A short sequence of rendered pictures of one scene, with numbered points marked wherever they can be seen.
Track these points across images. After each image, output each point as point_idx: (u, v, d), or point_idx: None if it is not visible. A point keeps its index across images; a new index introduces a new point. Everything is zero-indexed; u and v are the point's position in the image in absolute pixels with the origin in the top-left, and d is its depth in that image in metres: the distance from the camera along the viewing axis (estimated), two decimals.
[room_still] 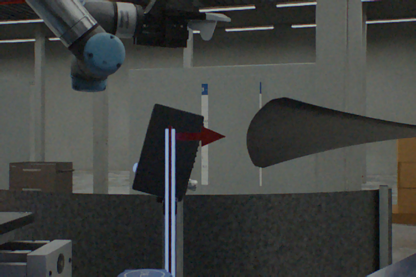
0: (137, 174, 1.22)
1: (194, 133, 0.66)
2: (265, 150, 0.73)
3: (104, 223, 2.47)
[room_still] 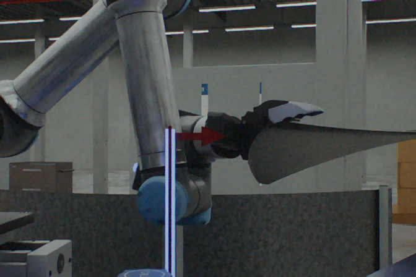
0: (137, 174, 1.22)
1: (194, 133, 0.66)
2: None
3: (104, 223, 2.47)
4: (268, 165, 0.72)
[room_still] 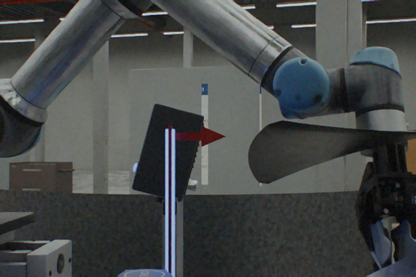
0: (137, 174, 1.22)
1: (194, 133, 0.66)
2: None
3: (104, 223, 2.47)
4: None
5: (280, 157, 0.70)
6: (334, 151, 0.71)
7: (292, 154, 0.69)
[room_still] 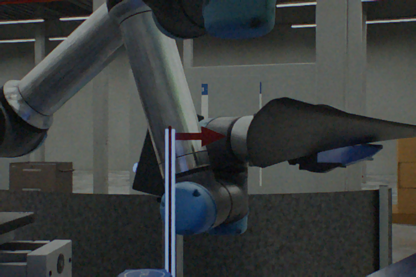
0: (137, 174, 1.22)
1: (194, 133, 0.66)
2: None
3: (104, 223, 2.47)
4: None
5: (278, 140, 0.70)
6: (333, 141, 0.71)
7: (291, 138, 0.69)
